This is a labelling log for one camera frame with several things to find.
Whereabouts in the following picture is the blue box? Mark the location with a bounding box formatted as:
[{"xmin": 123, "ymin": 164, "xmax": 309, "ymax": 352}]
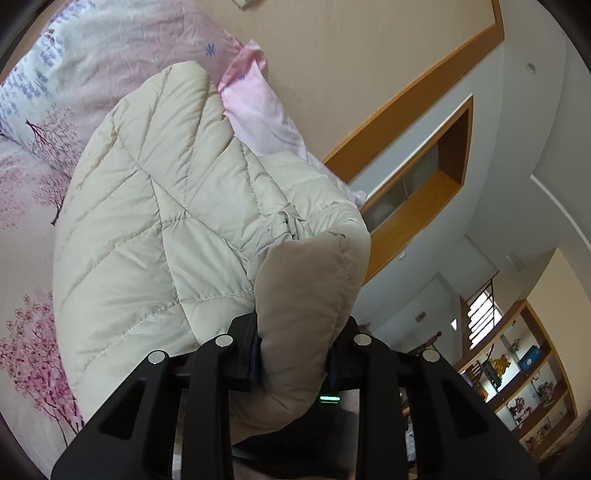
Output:
[{"xmin": 518, "ymin": 346, "xmax": 546, "ymax": 370}]

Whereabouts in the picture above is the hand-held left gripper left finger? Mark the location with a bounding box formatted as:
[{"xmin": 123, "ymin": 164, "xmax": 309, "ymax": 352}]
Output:
[{"xmin": 51, "ymin": 314, "xmax": 264, "ymax": 480}]

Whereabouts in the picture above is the wooden wall niche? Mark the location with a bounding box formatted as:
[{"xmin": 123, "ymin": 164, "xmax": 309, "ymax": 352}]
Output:
[{"xmin": 360, "ymin": 95, "xmax": 474, "ymax": 287}]

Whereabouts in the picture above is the cream quilted down jacket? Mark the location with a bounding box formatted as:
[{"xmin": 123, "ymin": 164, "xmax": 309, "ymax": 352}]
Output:
[{"xmin": 53, "ymin": 61, "xmax": 372, "ymax": 446}]

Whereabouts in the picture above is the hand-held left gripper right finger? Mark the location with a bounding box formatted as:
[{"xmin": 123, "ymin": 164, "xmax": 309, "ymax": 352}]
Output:
[{"xmin": 325, "ymin": 316, "xmax": 541, "ymax": 480}]

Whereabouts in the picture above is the golden figurine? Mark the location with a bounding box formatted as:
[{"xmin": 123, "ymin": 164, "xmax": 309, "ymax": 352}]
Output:
[{"xmin": 482, "ymin": 355, "xmax": 512, "ymax": 384}]

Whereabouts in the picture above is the floral pillow with blue flowers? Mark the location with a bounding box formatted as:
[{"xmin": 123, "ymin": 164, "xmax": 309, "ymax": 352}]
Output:
[{"xmin": 0, "ymin": 0, "xmax": 245, "ymax": 178}]

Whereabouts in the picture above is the pink floral bed sheet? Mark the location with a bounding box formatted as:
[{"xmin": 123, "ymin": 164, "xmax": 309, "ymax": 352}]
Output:
[{"xmin": 0, "ymin": 134, "xmax": 88, "ymax": 462}]

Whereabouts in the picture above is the wooden display shelf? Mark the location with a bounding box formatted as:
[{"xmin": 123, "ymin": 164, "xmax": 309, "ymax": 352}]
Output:
[{"xmin": 455, "ymin": 300, "xmax": 579, "ymax": 462}]

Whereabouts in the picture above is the window with grille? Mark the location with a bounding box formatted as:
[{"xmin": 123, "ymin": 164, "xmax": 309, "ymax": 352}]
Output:
[{"xmin": 464, "ymin": 281, "xmax": 504, "ymax": 352}]

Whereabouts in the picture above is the wooden wall trim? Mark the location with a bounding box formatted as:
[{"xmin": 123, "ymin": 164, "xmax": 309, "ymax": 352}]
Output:
[{"xmin": 321, "ymin": 0, "xmax": 505, "ymax": 183}]

